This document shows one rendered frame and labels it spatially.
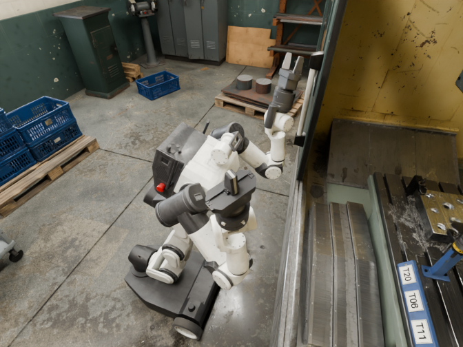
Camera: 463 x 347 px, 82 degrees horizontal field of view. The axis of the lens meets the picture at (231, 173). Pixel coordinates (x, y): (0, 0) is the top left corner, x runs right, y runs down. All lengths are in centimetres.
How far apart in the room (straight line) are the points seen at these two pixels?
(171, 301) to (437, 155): 216
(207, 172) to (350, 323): 92
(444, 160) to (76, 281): 289
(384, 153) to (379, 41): 78
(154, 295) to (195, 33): 468
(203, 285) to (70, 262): 117
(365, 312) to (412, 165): 125
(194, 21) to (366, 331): 520
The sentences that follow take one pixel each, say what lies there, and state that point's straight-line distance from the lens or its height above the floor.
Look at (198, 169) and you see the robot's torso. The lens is 97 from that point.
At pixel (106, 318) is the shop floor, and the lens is 228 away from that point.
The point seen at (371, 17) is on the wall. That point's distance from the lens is 211.
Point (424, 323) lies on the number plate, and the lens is 130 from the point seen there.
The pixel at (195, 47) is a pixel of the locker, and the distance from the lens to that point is 572.
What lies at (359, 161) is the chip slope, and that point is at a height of 71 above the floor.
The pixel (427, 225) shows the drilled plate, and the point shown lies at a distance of 158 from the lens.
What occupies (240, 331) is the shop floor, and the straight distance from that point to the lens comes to 208.
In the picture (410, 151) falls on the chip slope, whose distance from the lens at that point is 240.
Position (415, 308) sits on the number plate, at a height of 94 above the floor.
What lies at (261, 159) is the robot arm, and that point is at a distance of 126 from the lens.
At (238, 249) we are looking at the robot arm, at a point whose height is 131.
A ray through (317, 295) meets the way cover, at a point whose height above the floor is 72.
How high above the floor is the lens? 199
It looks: 42 degrees down
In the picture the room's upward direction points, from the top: straight up
